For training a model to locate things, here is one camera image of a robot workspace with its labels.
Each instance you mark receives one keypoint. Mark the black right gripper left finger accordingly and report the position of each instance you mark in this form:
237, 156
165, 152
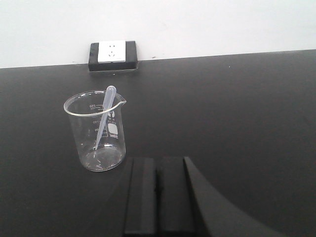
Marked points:
142, 206

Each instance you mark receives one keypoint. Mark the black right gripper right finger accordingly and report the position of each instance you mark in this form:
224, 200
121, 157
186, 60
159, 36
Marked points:
174, 209

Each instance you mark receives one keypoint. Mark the translucent plastic pipette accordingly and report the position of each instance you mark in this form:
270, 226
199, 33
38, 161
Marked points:
107, 104

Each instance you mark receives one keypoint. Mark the clear glass beaker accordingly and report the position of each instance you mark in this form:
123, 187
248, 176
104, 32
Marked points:
85, 111

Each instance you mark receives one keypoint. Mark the white wall socket black base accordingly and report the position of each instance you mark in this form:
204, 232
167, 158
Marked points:
113, 55

